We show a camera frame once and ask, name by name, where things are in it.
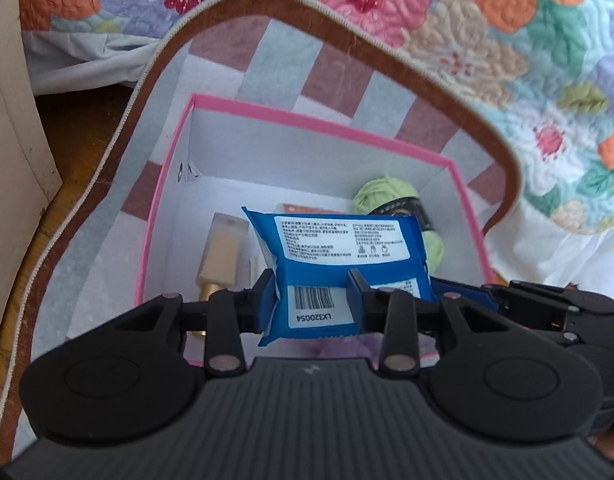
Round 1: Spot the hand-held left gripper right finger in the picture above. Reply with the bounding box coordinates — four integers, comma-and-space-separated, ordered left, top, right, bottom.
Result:
344, 269, 510, 378

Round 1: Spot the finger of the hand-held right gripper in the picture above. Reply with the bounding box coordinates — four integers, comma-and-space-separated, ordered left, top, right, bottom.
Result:
429, 277, 614, 347

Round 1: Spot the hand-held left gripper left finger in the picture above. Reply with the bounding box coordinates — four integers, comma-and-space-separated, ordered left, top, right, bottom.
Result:
114, 269, 281, 378

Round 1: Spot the purple plush toy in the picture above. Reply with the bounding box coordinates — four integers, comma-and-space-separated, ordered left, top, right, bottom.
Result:
282, 335, 438, 361

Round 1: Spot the blue wipes packet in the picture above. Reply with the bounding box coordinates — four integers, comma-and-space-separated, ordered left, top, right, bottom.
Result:
241, 206, 434, 348

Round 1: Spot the pink cardboard box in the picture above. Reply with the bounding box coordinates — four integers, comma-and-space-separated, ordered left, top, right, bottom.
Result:
134, 92, 495, 366

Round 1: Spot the gold cosmetic bottle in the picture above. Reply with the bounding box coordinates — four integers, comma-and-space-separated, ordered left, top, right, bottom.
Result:
194, 212, 250, 338

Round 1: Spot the green yarn ball black band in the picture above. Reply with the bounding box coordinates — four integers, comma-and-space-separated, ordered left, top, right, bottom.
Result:
351, 174, 445, 271

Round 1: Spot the checkered rug brown border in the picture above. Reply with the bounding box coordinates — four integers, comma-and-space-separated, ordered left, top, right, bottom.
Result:
0, 0, 525, 466

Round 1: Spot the floral quilt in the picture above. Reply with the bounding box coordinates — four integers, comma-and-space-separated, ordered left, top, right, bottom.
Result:
19, 0, 614, 233

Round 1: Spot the beige furniture panel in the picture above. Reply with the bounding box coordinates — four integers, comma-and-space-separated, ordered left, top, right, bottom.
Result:
0, 0, 62, 411

